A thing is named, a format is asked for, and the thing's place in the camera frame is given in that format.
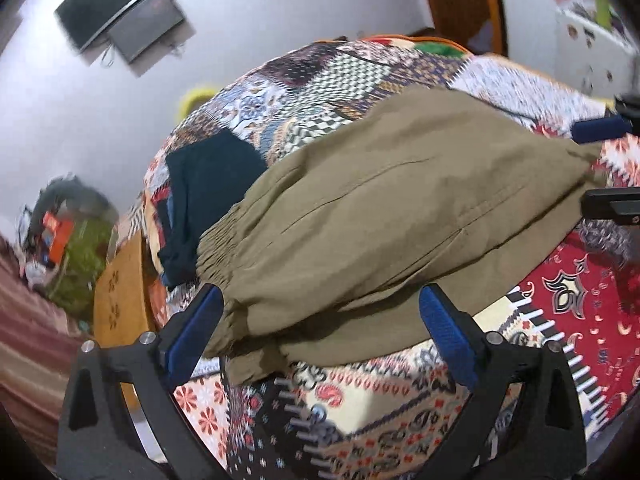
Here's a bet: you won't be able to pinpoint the dark navy folded garment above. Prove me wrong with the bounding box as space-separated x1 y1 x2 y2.
158 129 268 288

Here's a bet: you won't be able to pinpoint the wall-mounted black television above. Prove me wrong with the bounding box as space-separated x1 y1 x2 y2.
54 0 195 66

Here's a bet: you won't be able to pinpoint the patchwork printed blanket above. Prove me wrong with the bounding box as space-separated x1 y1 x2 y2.
115 35 640 480

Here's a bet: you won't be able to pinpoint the green bag clutter pile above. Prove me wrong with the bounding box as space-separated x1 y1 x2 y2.
17 174 121 333

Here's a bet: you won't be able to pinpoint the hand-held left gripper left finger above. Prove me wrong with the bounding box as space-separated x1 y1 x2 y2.
57 283 224 480

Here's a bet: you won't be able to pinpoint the white cabinet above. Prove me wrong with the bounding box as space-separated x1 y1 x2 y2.
554 0 636 101

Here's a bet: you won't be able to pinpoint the olive green pants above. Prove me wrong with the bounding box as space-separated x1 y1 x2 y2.
196 86 608 387

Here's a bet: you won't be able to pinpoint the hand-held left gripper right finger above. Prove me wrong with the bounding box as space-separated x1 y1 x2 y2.
419 283 587 480

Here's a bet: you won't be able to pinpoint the yellow round object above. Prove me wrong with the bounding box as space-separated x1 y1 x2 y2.
175 86 219 122

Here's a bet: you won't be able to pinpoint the striped maroon rug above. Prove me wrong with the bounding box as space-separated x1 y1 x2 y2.
0 232 96 466

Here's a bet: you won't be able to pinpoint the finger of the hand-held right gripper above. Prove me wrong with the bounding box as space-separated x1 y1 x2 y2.
580 187 640 226
571 115 636 140

